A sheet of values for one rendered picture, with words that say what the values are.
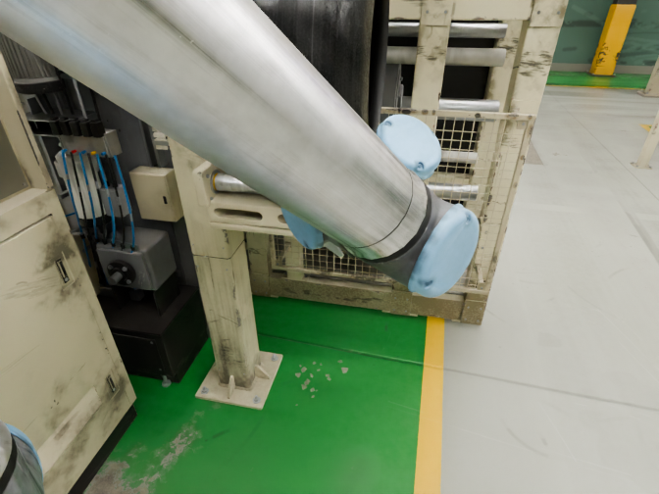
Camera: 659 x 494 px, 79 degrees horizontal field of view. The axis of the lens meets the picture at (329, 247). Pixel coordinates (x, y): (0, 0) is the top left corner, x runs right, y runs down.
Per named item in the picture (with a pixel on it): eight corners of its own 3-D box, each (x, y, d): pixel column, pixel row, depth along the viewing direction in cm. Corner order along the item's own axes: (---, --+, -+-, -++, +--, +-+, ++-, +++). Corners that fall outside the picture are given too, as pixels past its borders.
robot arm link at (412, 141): (362, 123, 48) (418, 97, 52) (332, 176, 59) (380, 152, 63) (409, 183, 47) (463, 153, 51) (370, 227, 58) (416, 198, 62)
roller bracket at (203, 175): (197, 208, 101) (190, 171, 96) (254, 156, 134) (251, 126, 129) (210, 209, 100) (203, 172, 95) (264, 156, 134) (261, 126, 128)
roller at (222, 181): (215, 169, 103) (220, 183, 106) (208, 179, 100) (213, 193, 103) (349, 179, 97) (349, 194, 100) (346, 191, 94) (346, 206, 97)
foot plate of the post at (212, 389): (195, 397, 153) (193, 391, 151) (225, 347, 175) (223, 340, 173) (261, 410, 148) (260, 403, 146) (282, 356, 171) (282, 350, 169)
